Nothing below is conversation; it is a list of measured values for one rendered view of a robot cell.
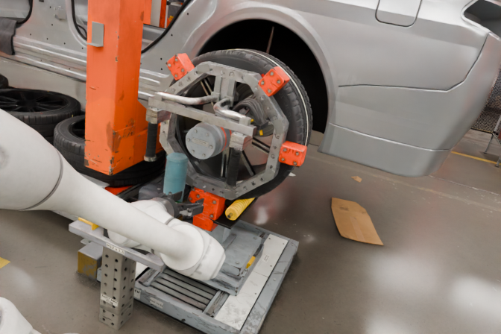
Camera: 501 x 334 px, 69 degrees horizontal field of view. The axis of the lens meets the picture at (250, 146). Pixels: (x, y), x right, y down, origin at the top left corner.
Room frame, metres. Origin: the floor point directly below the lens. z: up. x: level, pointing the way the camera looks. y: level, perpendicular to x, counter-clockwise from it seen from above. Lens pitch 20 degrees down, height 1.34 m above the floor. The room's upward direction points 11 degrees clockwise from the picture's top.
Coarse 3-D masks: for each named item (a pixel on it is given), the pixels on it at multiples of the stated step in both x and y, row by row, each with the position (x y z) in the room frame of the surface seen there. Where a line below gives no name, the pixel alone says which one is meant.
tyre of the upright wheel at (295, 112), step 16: (224, 64) 1.50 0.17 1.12; (240, 64) 1.48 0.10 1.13; (256, 64) 1.46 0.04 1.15; (272, 64) 1.51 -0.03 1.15; (288, 96) 1.42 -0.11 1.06; (304, 96) 1.56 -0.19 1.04; (288, 112) 1.41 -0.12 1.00; (304, 112) 1.48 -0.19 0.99; (304, 128) 1.45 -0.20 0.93; (304, 144) 1.48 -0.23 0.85; (256, 192) 1.43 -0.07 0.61
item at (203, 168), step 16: (208, 80) 1.56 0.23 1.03; (192, 96) 1.64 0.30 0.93; (240, 112) 1.49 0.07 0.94; (176, 128) 1.56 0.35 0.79; (256, 144) 1.48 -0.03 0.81; (192, 160) 1.53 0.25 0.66; (208, 160) 1.61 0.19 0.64; (224, 160) 1.51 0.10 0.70; (208, 176) 1.50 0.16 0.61; (224, 176) 1.51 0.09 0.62; (240, 176) 1.53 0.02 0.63
